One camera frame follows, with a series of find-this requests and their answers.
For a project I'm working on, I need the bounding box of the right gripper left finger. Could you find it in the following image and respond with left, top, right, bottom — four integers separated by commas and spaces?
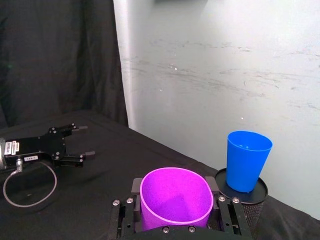
111, 177, 144, 238

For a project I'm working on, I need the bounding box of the black table cloth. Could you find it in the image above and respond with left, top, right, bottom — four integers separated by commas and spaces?
0, 109, 320, 240

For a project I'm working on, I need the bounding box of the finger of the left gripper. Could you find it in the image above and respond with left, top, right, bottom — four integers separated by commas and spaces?
56, 150, 97, 169
59, 122, 89, 138

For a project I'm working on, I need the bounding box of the thin grey gripper cable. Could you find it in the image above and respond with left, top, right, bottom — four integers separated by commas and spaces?
2, 157, 58, 208

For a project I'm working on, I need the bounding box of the blue plastic cup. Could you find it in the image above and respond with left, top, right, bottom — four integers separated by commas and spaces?
226, 130, 273, 193

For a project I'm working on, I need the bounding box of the purple plastic cup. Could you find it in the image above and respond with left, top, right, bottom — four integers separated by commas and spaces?
139, 167, 215, 232

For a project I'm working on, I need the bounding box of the black mesh can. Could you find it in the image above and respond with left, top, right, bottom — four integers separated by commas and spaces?
214, 167, 269, 240

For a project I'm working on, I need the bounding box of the black backdrop curtain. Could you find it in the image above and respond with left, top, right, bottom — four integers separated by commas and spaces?
0, 0, 130, 130

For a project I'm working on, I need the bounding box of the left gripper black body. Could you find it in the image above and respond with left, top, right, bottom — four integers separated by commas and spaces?
3, 126, 68, 168

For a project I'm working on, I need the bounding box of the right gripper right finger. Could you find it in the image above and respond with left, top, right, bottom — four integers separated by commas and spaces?
204, 176, 253, 236

